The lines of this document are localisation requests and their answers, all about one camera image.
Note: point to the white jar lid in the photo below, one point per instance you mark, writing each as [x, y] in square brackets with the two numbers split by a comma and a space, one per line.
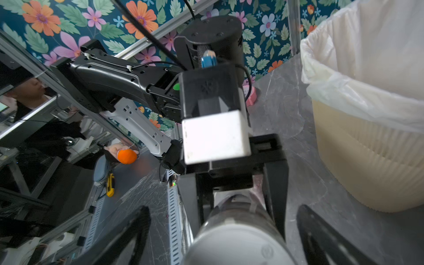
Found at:
[237, 244]

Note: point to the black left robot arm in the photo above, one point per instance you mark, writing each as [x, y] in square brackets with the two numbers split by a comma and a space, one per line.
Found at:
[190, 114]

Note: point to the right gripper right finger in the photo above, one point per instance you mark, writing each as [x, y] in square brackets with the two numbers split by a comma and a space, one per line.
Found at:
[323, 245]

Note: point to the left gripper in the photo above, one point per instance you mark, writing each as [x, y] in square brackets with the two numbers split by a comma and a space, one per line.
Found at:
[200, 181]

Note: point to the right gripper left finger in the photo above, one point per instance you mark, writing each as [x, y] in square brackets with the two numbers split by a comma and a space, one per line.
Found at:
[126, 242]

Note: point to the clear jar with flower tea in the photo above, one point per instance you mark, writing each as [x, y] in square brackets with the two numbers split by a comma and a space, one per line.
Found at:
[240, 208]

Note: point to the orange fish plush toy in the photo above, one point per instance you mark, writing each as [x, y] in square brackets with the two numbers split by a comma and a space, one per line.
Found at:
[119, 153]

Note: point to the yellow utility knife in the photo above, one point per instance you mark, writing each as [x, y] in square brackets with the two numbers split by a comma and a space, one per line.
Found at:
[110, 185]

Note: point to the cream ribbed trash bin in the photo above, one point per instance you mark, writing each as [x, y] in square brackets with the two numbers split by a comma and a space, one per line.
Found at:
[383, 168]

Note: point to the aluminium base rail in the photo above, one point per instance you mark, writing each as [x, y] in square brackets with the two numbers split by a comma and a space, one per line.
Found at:
[134, 189]

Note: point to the white plastic bin liner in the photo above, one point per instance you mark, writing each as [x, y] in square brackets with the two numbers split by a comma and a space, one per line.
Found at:
[367, 60]

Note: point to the pink alarm clock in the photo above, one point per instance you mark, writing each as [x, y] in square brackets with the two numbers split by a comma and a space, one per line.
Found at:
[251, 100]

